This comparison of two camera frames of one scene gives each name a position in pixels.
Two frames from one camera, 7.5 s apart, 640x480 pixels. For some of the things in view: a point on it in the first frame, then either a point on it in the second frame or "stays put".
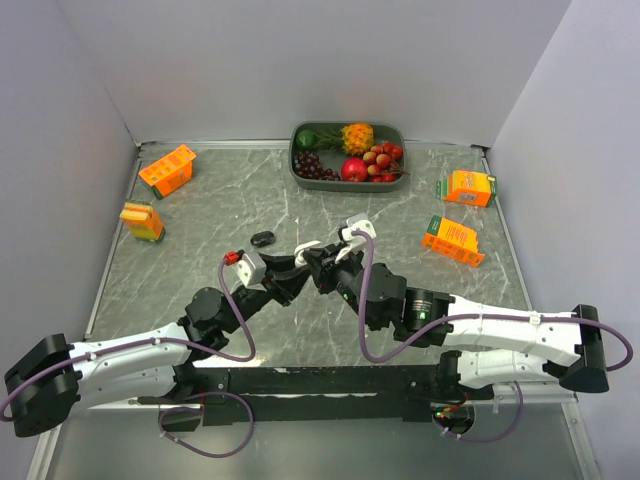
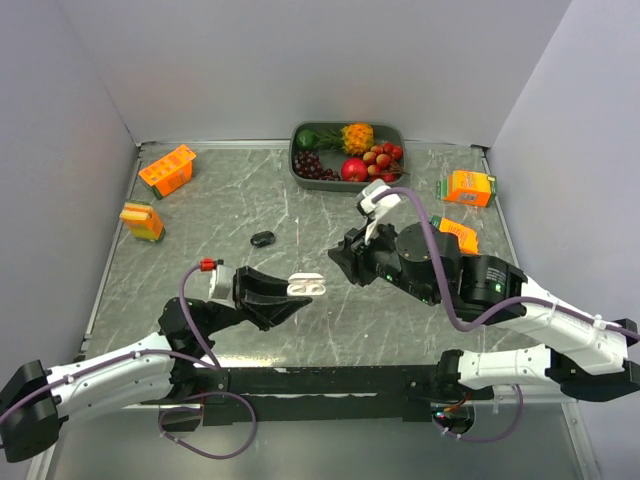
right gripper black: x=323 y=263 → x=355 y=248
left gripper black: x=284 y=281 → x=263 y=299
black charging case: x=262 y=239 stays put
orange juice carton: x=170 y=172 stays put
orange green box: x=468 y=188 stays put
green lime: x=305 y=139 stays put
